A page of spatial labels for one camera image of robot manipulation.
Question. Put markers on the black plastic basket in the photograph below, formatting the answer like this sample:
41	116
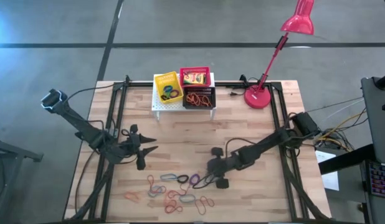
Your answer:
184	98

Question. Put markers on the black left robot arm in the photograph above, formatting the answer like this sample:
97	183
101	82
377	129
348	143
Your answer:
83	127

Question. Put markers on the keyboard with coloured keys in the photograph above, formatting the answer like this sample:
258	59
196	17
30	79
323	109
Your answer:
381	180

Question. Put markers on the white paper sheet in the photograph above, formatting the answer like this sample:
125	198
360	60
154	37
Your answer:
329	180

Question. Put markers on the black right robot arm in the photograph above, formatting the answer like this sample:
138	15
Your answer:
267	143

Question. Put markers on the black aluminium table frame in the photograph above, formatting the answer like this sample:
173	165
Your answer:
226	84

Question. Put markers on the grey metal stand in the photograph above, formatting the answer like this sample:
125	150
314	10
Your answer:
12	152

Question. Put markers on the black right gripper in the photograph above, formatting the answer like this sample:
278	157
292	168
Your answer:
223	165

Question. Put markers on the Crayola crayon box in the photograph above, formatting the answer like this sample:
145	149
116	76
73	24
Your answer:
203	79
191	79

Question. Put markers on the yellow plastic basket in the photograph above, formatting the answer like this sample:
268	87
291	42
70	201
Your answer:
163	79

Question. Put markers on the red plastic basket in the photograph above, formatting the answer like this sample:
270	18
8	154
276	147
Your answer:
181	77

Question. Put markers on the red desk lamp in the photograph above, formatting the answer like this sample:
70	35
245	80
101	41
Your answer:
257	98

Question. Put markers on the black lamp power plug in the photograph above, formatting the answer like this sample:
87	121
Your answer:
234	92

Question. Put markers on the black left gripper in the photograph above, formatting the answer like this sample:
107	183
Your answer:
133	146

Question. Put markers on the black metal beam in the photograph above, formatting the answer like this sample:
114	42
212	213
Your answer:
345	160

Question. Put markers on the grey equipment cabinet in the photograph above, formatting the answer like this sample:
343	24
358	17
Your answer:
376	124

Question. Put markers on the blue rubber band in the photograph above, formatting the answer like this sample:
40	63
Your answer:
181	198
164	189

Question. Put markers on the white metal shelf riser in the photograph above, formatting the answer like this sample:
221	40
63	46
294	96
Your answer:
170	106

